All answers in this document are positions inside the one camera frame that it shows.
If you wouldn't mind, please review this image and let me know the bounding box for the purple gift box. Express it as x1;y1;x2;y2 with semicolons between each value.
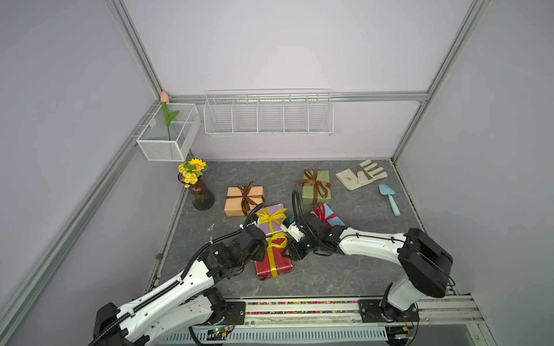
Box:
256;202;289;237

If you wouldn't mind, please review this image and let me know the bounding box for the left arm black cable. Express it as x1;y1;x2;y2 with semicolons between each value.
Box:
88;214;265;346

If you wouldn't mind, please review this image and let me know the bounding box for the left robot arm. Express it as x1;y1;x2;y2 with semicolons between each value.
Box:
91;224;268;345

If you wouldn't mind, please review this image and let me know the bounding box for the artificial pink tulip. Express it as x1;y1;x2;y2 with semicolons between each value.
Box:
160;92;180;141

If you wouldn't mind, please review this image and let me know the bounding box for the green gift box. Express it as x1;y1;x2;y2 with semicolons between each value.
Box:
301;169;333;206

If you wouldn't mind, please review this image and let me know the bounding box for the red gift box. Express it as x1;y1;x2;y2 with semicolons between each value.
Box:
255;232;293;281

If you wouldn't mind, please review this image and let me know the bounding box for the white gardening glove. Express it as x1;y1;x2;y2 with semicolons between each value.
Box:
336;159;388;191

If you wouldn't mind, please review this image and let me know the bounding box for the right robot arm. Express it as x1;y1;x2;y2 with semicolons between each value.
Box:
281;213;453;321

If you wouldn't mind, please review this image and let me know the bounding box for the light blue garden trowel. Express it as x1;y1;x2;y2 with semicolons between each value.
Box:
379;184;401;217

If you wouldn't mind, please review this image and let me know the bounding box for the yellow sunflower bouquet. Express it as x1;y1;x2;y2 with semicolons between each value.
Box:
177;158;209;188

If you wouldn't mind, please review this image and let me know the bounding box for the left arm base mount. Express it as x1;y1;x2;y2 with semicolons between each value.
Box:
203;301;246;327

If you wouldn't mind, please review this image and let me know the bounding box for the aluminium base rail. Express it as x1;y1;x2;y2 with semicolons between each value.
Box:
160;295;496;345

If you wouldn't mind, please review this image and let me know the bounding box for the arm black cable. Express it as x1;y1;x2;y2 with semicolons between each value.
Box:
88;214;265;346
291;188;456;288

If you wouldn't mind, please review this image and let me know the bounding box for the brown ribbon on orange box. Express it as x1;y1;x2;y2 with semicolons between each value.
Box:
226;180;265;216

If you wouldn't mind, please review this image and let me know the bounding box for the long white wire basket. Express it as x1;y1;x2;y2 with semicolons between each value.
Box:
203;89;334;136

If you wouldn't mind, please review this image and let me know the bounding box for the dark glass vase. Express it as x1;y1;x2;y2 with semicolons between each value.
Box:
177;173;215;210

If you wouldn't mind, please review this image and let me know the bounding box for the small white mesh basket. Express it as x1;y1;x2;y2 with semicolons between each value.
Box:
136;103;201;162

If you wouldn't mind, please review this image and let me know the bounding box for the blue gift box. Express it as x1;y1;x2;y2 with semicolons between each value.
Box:
312;203;345;227

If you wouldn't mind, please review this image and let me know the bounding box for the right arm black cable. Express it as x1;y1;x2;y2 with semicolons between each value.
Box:
291;188;456;288

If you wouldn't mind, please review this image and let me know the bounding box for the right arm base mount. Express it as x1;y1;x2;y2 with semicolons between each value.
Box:
359;298;420;323

